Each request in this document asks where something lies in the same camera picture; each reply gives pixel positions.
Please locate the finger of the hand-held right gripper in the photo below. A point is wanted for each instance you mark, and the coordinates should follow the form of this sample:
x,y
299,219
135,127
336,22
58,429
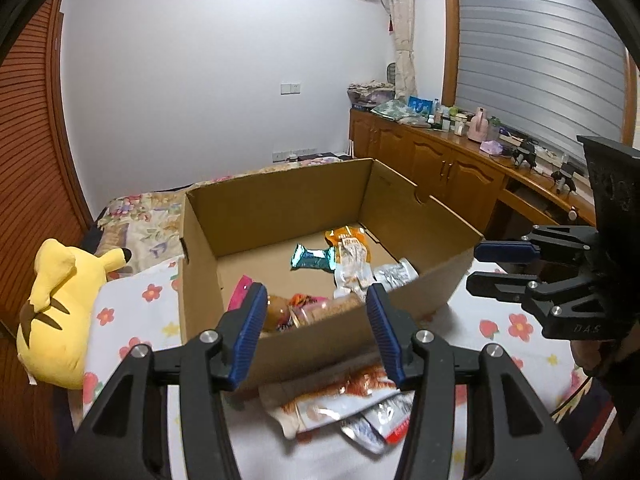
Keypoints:
x,y
505,251
495,285

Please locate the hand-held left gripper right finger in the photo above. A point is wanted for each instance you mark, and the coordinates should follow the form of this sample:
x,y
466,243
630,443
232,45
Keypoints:
x,y
387,340

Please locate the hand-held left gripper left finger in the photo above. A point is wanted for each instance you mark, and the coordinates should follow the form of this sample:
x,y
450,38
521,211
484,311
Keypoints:
x,y
247,340

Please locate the brown round snack packet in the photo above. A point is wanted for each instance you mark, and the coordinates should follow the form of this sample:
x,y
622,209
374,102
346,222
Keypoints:
x,y
276,312

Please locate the pink snack packet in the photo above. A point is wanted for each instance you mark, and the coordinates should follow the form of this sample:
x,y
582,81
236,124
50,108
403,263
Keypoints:
x,y
239,292

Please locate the clear biscuit packet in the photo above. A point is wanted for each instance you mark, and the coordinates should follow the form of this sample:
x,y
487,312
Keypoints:
x,y
330,310

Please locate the large orange-white snack bag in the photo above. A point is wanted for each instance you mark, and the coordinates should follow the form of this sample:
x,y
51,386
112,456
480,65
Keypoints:
x,y
340,390

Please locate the orange patterned snack packet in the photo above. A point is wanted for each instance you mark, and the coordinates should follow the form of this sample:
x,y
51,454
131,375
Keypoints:
x,y
306,301

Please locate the long clear snack packet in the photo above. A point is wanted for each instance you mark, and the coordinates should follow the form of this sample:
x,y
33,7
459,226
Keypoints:
x,y
352,265

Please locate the red and silver snack packet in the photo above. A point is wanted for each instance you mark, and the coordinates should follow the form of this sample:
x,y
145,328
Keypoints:
x,y
380,422

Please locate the teal candy packet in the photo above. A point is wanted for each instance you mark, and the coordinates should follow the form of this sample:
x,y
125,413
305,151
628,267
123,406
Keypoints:
x,y
312,258

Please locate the cardboard box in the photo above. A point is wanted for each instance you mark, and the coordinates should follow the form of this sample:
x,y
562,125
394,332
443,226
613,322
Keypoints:
x,y
280,220

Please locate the person's right hand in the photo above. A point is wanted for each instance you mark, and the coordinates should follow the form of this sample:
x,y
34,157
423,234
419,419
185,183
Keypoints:
x,y
595,357

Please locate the wooden sideboard cabinet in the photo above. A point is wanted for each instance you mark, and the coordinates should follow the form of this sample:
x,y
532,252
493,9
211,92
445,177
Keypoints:
x,y
450,170

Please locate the white flower print blanket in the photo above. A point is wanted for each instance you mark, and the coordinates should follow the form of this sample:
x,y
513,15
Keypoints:
x,y
150,320

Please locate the purple cloth pouch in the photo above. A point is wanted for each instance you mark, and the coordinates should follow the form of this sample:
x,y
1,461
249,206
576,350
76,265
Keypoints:
x,y
491,147

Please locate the pink thermos jug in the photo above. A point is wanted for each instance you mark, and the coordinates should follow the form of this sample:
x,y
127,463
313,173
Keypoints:
x,y
478,126

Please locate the dark blue blanket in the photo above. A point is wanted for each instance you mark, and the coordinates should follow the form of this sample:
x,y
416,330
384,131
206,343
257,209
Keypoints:
x,y
590,410

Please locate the floral quilt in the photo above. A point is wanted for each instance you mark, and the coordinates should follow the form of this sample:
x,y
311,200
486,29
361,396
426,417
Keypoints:
x,y
145,215

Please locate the blue carton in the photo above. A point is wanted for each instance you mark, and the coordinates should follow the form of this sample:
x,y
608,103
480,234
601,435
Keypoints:
x,y
419,105

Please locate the grey window blind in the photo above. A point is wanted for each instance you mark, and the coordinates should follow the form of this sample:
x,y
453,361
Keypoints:
x,y
540,50

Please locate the yellow plush toy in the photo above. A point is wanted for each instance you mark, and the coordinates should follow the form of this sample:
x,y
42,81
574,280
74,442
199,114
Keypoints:
x,y
55,310

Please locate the pile of folded cloth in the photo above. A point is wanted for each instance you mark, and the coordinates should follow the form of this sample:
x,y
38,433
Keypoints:
x,y
370,95

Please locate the pale patterned curtain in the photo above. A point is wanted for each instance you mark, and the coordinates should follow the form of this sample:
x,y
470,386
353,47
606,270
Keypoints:
x,y
402,35

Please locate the brown slatted wardrobe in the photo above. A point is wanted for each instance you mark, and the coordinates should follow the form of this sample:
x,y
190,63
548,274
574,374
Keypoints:
x,y
30,185

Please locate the wall socket row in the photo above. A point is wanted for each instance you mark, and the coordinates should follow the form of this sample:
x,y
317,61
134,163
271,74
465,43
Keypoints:
x,y
292,153

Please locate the white wall outlet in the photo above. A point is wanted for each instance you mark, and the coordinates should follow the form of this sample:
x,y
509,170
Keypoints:
x,y
290,88

